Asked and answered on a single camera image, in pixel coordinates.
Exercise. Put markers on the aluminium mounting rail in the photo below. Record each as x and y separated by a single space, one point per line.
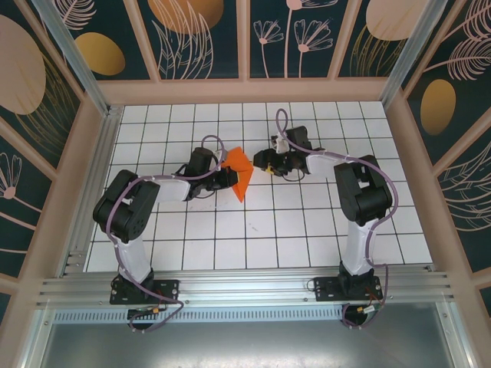
245 287

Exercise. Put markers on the aluminium side rail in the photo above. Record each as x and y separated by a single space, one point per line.
97 172

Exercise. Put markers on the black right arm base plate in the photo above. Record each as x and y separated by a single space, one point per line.
326 289

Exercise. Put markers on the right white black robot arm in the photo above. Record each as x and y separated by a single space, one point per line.
356 245

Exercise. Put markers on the aluminium frame post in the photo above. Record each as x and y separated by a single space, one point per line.
406 50
76 65

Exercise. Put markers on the orange square paper sheet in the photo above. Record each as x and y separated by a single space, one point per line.
238 161

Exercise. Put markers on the grey metal sheet shelf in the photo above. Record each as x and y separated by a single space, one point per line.
245 345

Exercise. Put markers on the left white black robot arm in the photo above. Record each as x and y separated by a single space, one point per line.
130 257

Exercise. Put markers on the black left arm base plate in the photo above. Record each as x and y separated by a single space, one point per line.
169 291

